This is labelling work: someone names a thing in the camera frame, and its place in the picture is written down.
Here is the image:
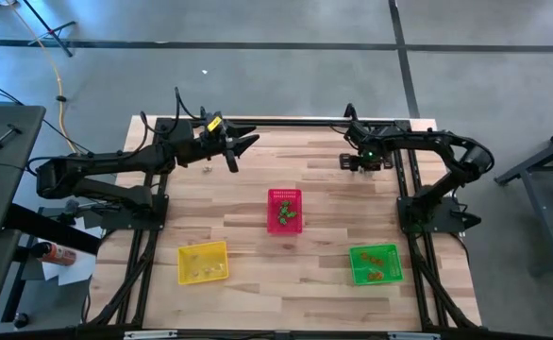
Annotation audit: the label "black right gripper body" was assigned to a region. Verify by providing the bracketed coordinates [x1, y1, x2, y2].
[338, 151, 395, 173]

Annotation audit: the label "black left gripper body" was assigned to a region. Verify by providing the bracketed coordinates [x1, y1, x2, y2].
[193, 123, 242, 174]

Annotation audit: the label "red plastic basket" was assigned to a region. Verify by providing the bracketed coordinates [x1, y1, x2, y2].
[266, 188, 304, 236]

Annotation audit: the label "yellow plastic basket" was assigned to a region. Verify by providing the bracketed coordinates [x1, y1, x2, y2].
[176, 240, 231, 287]

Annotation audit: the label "green plastic basket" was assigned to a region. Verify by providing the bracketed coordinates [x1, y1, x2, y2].
[348, 243, 406, 287]

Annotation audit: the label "white paper sheets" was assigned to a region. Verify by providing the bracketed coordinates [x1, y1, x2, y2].
[40, 215, 104, 287]

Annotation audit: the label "orange bottle black cap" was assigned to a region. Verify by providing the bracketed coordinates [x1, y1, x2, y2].
[30, 241, 78, 267]

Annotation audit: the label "black desk beam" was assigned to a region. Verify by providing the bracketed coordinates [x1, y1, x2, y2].
[3, 202, 104, 256]

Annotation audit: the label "black floor tripod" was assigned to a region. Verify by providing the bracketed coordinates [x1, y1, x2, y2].
[20, 0, 78, 59]

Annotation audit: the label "grey side desk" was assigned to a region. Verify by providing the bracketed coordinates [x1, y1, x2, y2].
[0, 103, 47, 337]

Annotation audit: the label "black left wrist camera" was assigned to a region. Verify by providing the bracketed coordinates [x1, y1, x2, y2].
[199, 127, 226, 145]

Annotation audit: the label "black aluminium table frame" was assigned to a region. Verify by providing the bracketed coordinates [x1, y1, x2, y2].
[80, 115, 483, 340]

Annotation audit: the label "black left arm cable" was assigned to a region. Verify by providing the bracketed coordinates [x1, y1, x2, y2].
[137, 86, 211, 143]

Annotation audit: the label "black grey clamp handle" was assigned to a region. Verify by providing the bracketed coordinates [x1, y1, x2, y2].
[58, 198, 123, 224]

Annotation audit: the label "white metal bracket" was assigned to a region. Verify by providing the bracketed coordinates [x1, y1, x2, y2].
[387, 331, 442, 340]
[123, 330, 179, 340]

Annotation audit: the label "dark grey desk frame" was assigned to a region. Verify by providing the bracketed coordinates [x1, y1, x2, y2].
[493, 120, 553, 276]

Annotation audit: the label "yellow power cable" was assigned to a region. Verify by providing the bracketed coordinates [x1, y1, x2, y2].
[5, 0, 77, 155]

